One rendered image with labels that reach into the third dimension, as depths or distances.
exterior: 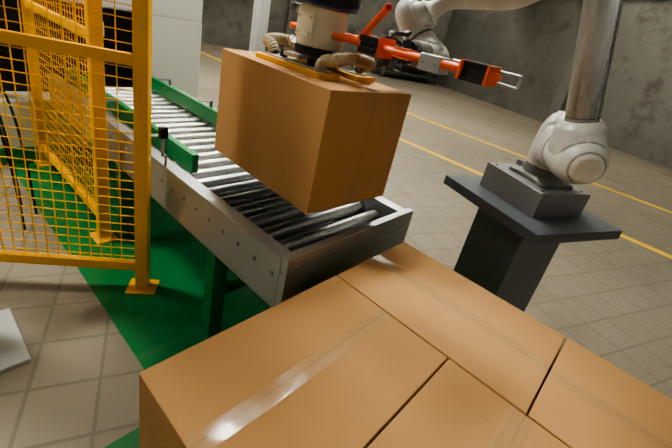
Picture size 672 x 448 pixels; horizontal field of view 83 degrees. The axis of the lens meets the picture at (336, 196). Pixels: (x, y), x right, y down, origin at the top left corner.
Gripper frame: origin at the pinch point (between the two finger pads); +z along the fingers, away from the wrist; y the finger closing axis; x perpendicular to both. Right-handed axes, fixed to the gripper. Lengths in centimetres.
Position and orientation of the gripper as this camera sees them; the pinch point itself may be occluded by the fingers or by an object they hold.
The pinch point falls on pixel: (379, 47)
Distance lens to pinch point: 128.9
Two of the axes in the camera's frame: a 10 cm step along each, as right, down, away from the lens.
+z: -6.6, 1.8, -7.3
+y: -2.0, 8.9, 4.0
